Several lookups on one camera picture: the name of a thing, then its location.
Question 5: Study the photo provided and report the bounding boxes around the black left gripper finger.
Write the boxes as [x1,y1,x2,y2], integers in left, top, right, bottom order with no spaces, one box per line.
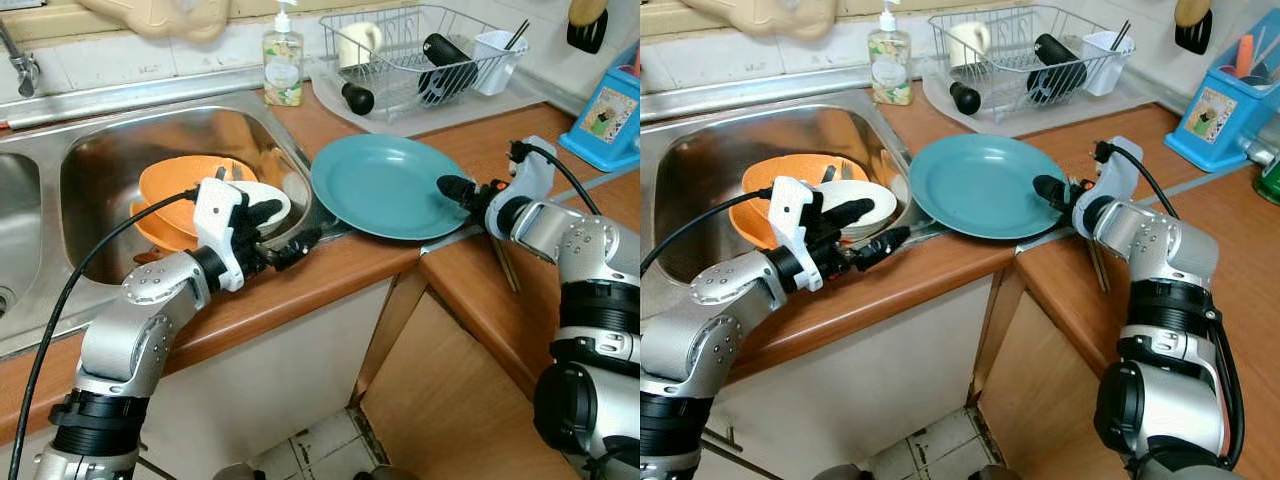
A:
[818,198,877,229]
[270,228,324,273]
[243,198,287,229]
[855,226,913,271]

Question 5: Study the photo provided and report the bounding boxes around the white bowl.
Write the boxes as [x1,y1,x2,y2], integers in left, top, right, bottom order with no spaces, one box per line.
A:
[815,179,901,243]
[225,180,293,241]

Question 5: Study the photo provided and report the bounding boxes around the teal plate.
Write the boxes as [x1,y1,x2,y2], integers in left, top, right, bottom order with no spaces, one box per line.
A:
[310,133,471,242]
[908,133,1069,241]

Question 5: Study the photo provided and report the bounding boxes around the translucent drain tray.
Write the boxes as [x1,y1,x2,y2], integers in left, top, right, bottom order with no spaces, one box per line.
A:
[308,58,546,139]
[918,58,1166,139]

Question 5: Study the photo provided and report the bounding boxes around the orange plastic bowl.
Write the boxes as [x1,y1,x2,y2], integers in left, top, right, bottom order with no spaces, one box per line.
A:
[138,155,261,239]
[742,153,871,251]
[130,198,201,254]
[743,200,791,251]

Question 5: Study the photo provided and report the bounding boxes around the white cabinet panel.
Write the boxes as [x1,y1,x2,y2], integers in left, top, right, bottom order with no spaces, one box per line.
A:
[705,278,1001,480]
[135,278,401,480]

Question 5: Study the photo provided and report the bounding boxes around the black bottle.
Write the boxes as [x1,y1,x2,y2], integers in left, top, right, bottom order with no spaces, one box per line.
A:
[1028,33,1089,106]
[417,33,479,106]

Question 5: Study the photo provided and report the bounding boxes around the white utensil cup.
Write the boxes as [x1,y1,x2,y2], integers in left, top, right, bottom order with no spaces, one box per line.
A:
[1081,31,1137,97]
[472,30,529,97]

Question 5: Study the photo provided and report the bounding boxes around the blue utensil box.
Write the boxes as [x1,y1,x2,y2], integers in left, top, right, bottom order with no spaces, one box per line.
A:
[1163,36,1280,174]
[557,40,641,174]

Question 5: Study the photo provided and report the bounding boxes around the dish soap pump bottle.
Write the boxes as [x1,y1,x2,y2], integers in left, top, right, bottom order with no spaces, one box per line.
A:
[262,0,305,108]
[867,0,912,107]

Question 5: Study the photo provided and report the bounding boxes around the stainless steel double sink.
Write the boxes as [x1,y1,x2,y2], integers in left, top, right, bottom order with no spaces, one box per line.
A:
[0,65,351,361]
[640,65,941,331]

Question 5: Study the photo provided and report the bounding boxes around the white mug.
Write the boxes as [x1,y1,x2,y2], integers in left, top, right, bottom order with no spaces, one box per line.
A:
[947,22,992,70]
[338,22,384,71]

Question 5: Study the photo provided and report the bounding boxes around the green container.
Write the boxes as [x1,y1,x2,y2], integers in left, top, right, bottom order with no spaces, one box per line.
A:
[1250,158,1280,208]

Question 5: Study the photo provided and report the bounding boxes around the wooden black dish brush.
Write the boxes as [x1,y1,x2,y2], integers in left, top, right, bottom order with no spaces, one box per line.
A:
[566,0,609,56]
[1173,0,1213,57]

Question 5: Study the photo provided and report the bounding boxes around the brown wooden cabinet panel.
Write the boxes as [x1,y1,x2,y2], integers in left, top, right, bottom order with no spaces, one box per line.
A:
[972,290,1111,480]
[358,292,546,480]

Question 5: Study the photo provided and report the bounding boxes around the beige cloth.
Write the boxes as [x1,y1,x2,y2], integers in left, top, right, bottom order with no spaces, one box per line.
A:
[683,0,839,43]
[78,0,233,43]

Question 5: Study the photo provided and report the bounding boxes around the metal faucet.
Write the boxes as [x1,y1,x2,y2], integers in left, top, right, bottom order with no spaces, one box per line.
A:
[0,20,41,99]

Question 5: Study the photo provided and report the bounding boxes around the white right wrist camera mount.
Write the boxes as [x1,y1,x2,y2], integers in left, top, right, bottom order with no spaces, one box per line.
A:
[485,136,559,239]
[1072,136,1144,239]

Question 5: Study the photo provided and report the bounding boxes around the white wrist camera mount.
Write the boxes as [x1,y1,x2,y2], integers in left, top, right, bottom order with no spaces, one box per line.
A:
[485,136,559,239]
[192,177,251,293]
[1072,136,1144,239]
[768,176,831,293]

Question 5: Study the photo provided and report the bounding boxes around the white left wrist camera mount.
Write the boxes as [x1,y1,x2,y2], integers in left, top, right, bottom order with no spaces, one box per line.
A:
[768,176,831,293]
[192,177,251,293]

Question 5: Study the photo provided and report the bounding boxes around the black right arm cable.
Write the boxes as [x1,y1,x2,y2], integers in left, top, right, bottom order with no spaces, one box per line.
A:
[1093,140,1248,471]
[508,140,604,219]

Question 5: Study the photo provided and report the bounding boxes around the wire dish rack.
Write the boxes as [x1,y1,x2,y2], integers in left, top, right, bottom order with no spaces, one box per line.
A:
[927,5,1137,116]
[318,5,529,121]

